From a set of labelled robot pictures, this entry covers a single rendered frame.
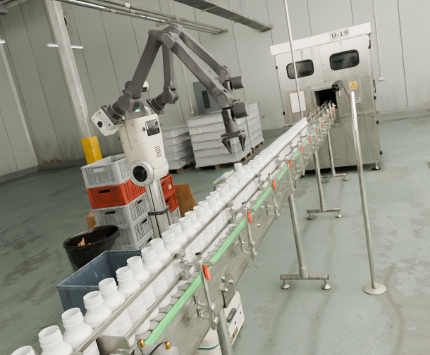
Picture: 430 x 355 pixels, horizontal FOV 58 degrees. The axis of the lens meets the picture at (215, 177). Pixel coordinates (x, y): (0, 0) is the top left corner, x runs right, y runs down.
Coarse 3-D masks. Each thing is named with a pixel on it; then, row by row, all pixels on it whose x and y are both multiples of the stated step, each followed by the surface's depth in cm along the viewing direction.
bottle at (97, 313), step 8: (88, 296) 84; (96, 296) 85; (88, 304) 82; (96, 304) 82; (88, 312) 82; (96, 312) 82; (104, 312) 83; (88, 320) 81; (96, 320) 81; (104, 320) 82; (96, 328) 81; (112, 328) 84
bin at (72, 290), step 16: (112, 256) 173; (128, 256) 170; (80, 272) 158; (96, 272) 167; (112, 272) 176; (64, 288) 145; (80, 288) 142; (96, 288) 139; (64, 304) 148; (80, 304) 145
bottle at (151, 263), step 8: (152, 248) 105; (144, 256) 102; (152, 256) 103; (144, 264) 103; (152, 264) 103; (160, 264) 104; (152, 272) 102; (160, 280) 103; (160, 288) 103; (160, 296) 104; (168, 296) 106; (160, 304) 104
